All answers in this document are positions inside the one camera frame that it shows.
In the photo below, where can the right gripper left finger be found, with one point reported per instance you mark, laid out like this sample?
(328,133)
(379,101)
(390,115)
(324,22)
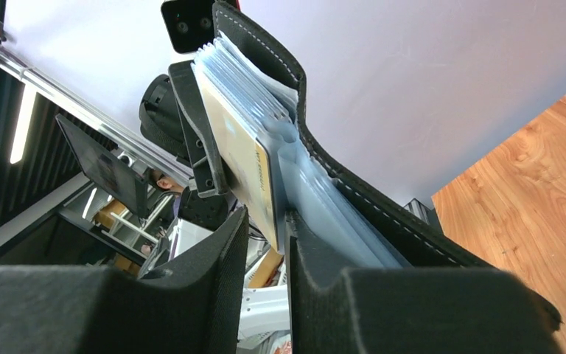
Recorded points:
(191,304)

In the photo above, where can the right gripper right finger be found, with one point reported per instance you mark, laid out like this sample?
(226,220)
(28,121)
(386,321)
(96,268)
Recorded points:
(338,308)

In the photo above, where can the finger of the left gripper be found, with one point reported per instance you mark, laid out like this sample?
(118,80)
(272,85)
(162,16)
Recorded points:
(205,159)

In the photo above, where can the black leather card holder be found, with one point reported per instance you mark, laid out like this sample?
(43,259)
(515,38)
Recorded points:
(254,93)

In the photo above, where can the storage shelving rack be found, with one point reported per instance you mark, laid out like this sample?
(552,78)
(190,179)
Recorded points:
(119,238)

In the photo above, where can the dark computer monitor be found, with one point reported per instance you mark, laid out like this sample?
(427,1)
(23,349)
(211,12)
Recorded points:
(105,169)

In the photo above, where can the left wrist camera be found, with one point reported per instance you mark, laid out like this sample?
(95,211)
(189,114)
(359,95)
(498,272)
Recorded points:
(189,23)

